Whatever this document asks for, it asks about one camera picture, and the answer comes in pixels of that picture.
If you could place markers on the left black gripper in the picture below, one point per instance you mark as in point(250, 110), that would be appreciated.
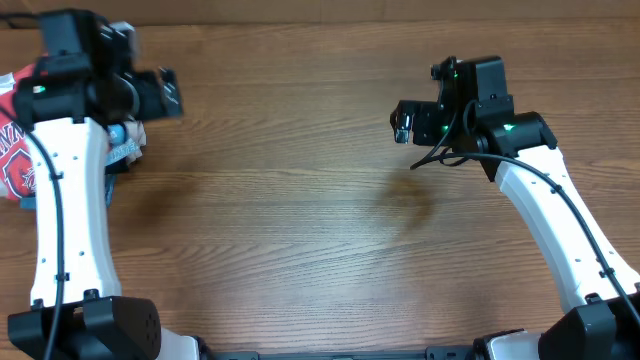
point(150, 84)

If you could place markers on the light blue printed t-shirt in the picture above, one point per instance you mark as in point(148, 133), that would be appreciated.
point(117, 138)

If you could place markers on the beige folded garment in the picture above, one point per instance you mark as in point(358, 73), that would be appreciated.
point(136, 140)

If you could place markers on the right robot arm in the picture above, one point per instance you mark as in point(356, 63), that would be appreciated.
point(474, 118)

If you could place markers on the black folded garment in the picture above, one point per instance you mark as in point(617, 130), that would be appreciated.
point(118, 167)

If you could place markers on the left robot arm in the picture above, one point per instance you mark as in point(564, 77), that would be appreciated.
point(84, 84)

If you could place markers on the red t-shirt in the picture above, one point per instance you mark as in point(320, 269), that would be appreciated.
point(17, 174)

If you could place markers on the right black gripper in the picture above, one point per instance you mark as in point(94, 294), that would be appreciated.
point(424, 114)

